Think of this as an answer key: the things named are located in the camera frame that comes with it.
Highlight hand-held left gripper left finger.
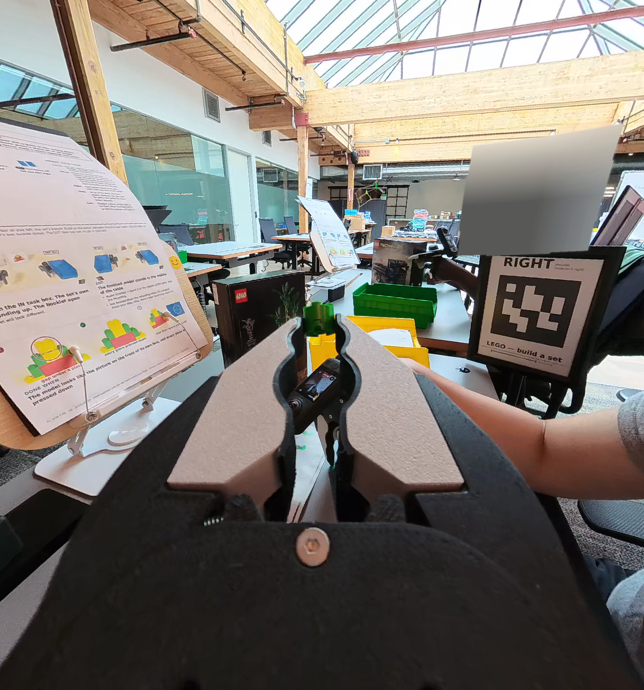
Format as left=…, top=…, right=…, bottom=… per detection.
left=166, top=318, right=302, bottom=523

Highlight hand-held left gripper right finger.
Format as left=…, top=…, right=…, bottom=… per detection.
left=334, top=314, right=466, bottom=523

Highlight green brick assembly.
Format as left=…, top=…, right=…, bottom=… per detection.
left=303, top=302, right=336, bottom=337

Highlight person's right forearm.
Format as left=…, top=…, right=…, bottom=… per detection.
left=403, top=358, right=641, bottom=499

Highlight black plant set box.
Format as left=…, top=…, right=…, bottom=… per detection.
left=212, top=268, right=307, bottom=378

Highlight yellow plastic bin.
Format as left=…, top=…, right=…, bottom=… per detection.
left=307, top=315, right=430, bottom=373

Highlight instruction booklet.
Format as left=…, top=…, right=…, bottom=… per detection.
left=289, top=420, right=333, bottom=524

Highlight green plastic bin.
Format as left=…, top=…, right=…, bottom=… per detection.
left=352, top=282, right=438, bottom=330

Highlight black truck set box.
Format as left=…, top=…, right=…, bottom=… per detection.
left=371, top=238, right=428, bottom=286

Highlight printed instruction sheet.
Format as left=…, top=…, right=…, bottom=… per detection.
left=297, top=197, right=361, bottom=270
left=0, top=116, right=209, bottom=436

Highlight black office chair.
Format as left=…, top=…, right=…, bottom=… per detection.
left=258, top=217, right=297, bottom=270

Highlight wooden table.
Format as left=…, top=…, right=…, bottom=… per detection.
left=184, top=241, right=283, bottom=273

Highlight black framed tag sign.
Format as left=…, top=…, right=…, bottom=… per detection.
left=467, top=246, right=627, bottom=418

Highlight black mesh chair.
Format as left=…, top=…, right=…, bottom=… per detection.
left=578, top=498, right=644, bottom=551

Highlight open laptop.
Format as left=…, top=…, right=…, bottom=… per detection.
left=592, top=186, right=644, bottom=249

